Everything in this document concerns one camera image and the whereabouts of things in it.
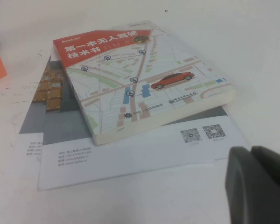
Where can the map cover book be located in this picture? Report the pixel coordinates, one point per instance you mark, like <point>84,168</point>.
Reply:
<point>142,81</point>

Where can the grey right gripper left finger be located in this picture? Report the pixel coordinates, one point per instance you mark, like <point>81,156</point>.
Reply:
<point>242,186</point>

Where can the brochure with QR codes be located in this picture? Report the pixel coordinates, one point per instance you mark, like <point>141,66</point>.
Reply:
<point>130,163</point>

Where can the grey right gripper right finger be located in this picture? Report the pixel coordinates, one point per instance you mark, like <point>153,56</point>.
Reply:
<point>277,177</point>

